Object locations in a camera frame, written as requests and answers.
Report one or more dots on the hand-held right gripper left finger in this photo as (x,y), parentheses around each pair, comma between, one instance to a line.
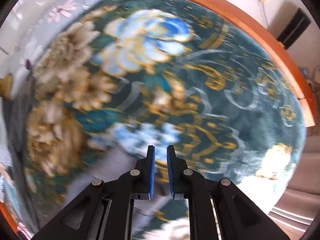
(151,172)

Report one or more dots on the teal floral blanket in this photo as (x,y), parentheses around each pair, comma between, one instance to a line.
(212,105)

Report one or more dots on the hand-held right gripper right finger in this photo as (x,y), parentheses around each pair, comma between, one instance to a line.
(171,172)

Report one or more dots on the glossy white wardrobe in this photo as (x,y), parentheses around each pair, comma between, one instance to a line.
(27,2)

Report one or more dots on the light blue floral duvet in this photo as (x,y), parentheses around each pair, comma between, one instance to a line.
(37,30)

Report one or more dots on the yellow cloth item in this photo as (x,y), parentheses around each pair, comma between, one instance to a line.
(6,85)

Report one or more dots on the black box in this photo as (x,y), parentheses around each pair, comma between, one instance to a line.
(293,28)

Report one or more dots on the grey sweatshirt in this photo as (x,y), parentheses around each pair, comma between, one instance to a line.
(16,120)

